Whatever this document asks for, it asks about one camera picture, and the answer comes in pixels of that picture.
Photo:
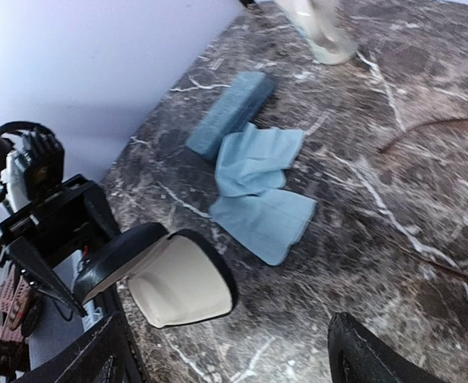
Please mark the white slotted cable duct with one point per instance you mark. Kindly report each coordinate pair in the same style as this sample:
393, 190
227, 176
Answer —
94, 315

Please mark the black hard glasses case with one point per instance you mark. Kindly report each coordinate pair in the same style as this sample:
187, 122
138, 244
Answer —
175, 279

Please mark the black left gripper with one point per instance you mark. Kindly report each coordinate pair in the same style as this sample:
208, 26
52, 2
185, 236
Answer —
76, 216

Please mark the light blue cleaning cloth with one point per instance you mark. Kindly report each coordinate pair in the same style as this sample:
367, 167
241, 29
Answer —
253, 161
267, 224

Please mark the cream ceramic mug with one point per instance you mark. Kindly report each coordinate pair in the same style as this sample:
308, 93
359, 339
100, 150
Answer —
316, 22

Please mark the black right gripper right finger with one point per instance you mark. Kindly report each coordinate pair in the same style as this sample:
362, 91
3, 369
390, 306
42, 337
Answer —
357, 355

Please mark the blue textured glasses case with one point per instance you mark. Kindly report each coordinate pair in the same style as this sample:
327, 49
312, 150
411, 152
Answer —
237, 106

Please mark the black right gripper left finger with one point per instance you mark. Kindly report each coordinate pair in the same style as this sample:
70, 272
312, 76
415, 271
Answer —
102, 354

